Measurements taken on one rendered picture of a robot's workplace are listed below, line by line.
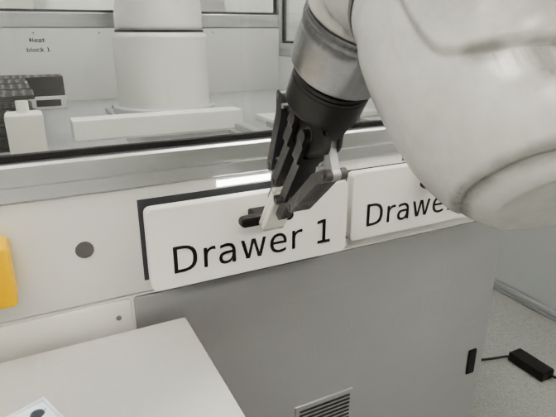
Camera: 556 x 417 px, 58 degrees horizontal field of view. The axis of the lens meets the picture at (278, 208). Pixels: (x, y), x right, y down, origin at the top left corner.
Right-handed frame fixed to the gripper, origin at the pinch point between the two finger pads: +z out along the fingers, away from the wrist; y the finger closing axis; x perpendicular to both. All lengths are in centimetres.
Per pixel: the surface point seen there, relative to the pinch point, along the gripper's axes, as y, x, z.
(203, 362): -11.7, 11.2, 12.3
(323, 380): -13.0, -14.1, 36.7
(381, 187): 5.4, -22.4, 7.2
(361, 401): -18, -23, 43
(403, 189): 4.8, -26.8, 8.1
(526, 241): 26, -158, 98
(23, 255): 5.9, 28.3, 9.7
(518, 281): 15, -158, 114
